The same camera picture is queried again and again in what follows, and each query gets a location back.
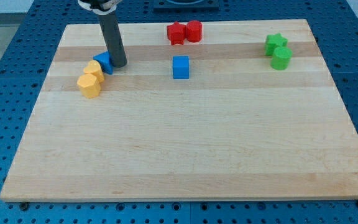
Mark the red cylinder block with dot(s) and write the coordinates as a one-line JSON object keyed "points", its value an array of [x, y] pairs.
{"points": [[194, 30]]}

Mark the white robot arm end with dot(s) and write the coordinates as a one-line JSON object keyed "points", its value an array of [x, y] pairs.
{"points": [[99, 7]]}

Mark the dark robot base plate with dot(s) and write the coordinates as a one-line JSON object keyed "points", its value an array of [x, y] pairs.
{"points": [[165, 5]]}

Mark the yellow hexagon block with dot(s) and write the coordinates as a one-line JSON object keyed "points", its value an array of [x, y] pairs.
{"points": [[89, 85]]}

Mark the green cylinder block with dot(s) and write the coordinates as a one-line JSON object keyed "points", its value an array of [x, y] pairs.
{"points": [[281, 58]]}

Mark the wooden board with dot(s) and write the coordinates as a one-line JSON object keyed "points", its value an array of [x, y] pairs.
{"points": [[237, 129]]}

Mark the green star block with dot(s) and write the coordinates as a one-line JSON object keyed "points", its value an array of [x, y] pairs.
{"points": [[273, 41]]}

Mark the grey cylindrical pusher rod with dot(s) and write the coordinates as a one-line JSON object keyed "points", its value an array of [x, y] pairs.
{"points": [[112, 37]]}

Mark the red star block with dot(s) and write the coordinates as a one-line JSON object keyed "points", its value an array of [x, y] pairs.
{"points": [[176, 33]]}

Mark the blue triangular block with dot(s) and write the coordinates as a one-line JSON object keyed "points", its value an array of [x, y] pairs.
{"points": [[104, 60]]}

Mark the blue cube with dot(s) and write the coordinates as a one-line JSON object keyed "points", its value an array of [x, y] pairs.
{"points": [[181, 67]]}

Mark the yellow heart block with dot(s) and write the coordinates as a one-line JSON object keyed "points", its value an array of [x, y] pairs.
{"points": [[93, 67]]}

